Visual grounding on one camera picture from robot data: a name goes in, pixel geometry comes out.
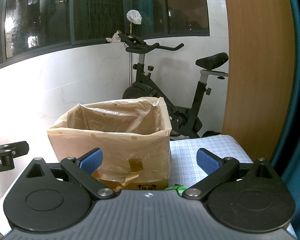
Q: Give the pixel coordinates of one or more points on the white cloth on handlebar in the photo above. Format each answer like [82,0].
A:
[115,38]

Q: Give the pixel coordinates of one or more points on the wooden wardrobe panel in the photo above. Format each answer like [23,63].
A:
[261,71]

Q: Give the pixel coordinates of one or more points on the plaid bed sheet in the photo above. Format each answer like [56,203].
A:
[234,201]

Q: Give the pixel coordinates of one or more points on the cardboard box with plastic liner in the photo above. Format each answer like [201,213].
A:
[133,135]

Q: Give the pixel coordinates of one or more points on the white bag on pole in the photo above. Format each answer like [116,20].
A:
[134,17]

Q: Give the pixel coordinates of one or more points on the dark window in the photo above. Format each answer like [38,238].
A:
[29,28]

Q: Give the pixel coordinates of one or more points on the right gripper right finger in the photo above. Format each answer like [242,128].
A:
[218,170]

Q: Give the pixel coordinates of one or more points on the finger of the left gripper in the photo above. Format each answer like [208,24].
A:
[18,149]

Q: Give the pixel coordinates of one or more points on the black exercise bike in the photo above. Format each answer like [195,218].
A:
[184,85]

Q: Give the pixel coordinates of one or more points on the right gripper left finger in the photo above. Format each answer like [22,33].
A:
[80,170]

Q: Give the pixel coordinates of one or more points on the green chips bag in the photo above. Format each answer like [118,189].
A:
[179,188]

